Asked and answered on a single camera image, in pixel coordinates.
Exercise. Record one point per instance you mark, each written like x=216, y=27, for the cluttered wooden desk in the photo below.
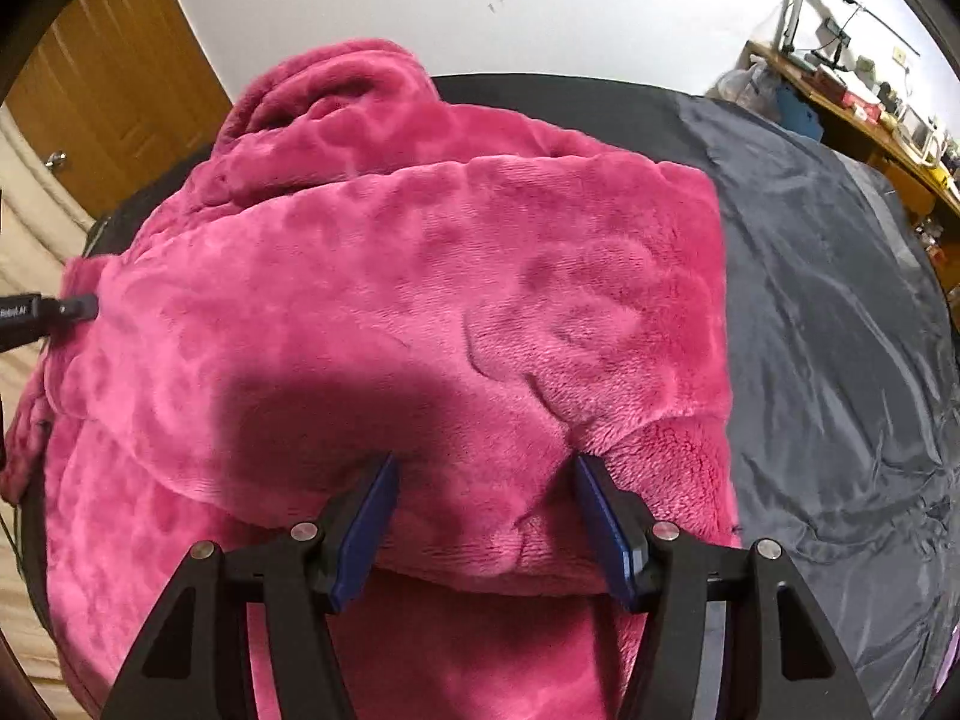
x=862, y=101

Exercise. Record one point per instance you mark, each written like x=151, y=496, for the metal door knob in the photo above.
x=54, y=160

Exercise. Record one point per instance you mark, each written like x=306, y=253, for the wooden door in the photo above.
x=120, y=67

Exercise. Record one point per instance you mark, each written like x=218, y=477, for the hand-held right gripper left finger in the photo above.
x=367, y=532

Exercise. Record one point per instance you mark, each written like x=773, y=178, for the white plastic bag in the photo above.
x=746, y=90

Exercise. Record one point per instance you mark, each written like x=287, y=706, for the pink fleece robe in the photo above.
x=375, y=277

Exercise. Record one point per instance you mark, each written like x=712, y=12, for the blue hanging cloth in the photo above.
x=799, y=112

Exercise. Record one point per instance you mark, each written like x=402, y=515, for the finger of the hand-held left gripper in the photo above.
x=75, y=309

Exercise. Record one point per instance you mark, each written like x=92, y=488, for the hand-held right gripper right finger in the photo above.
x=607, y=532

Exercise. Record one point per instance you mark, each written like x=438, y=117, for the black table cover cloth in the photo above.
x=825, y=315

